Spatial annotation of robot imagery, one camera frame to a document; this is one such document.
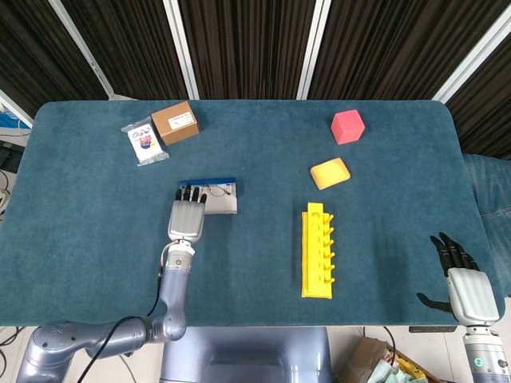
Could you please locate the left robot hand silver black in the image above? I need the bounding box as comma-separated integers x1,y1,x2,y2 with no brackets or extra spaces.
167,184,208,243

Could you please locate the yellow sponge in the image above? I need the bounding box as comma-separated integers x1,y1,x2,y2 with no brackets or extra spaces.
310,156,352,191

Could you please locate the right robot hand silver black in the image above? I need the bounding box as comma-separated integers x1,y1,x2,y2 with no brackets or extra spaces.
416,231,500,326

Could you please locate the white aluminium partition post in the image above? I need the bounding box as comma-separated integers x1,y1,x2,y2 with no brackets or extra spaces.
297,0,332,100
163,0,200,100
433,6,511,103
50,0,117,101
0,89,34,128

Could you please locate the brown cardboard box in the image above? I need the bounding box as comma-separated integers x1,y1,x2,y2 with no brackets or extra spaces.
151,101,200,147

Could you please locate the yellow test tube rack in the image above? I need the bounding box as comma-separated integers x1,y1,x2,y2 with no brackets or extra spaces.
300,202,335,299

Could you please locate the red foam cube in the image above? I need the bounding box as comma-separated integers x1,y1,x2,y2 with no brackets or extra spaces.
330,109,366,145

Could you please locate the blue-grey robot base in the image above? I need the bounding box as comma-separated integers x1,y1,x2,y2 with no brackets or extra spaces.
159,326,333,383

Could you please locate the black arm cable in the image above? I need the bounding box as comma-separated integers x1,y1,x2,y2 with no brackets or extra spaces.
77,255,165,383

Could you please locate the teal table cloth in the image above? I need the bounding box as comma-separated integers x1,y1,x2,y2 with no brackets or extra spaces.
0,99,507,328

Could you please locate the grey glasses case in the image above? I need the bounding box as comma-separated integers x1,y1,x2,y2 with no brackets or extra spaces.
178,177,240,215

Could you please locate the white plastic packet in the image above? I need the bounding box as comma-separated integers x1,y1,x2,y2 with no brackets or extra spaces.
121,117,170,168

